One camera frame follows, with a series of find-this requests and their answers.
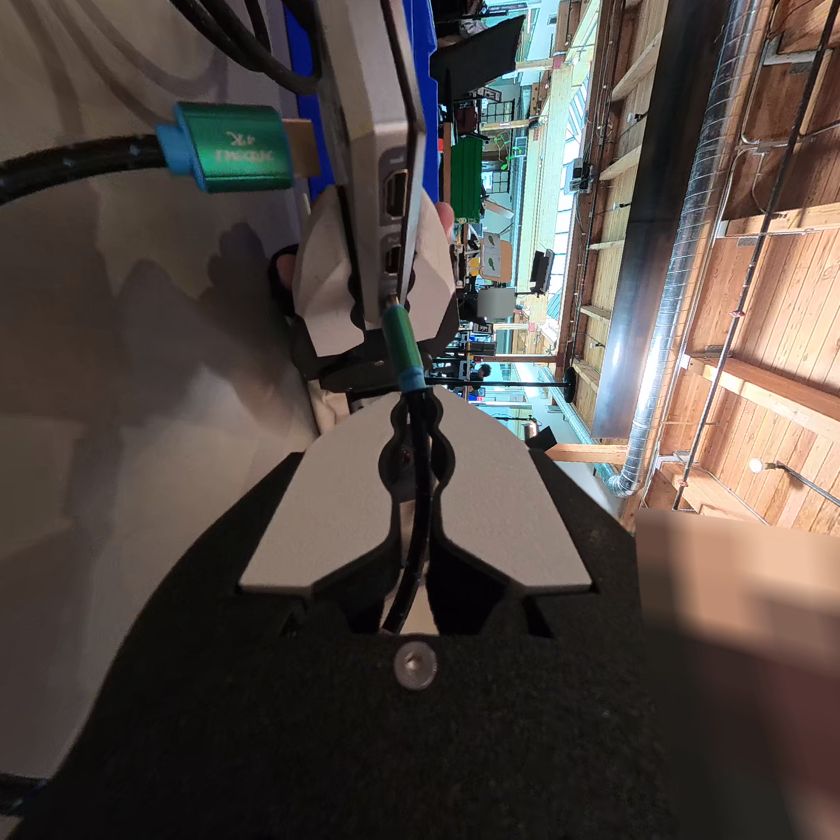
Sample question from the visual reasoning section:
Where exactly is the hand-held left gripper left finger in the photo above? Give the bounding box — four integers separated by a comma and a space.
238, 390, 403, 634

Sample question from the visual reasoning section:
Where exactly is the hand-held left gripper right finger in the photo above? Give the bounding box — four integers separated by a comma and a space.
427, 387, 595, 636

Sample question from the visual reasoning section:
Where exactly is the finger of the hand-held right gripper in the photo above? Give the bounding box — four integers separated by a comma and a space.
397, 193, 458, 342
292, 185, 367, 358

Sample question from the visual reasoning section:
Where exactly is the grey video switch box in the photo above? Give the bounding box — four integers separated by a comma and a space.
315, 0, 429, 330

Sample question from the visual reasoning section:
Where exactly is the blue plastic bin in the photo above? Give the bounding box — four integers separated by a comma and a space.
282, 0, 439, 201

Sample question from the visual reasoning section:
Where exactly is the grey desk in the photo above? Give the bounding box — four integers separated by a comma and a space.
0, 0, 411, 798

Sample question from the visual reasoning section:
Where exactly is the black pole stand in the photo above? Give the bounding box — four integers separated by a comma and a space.
425, 366, 580, 403

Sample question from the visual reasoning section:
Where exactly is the silver ventilation duct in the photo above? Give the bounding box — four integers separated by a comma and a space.
604, 0, 765, 501

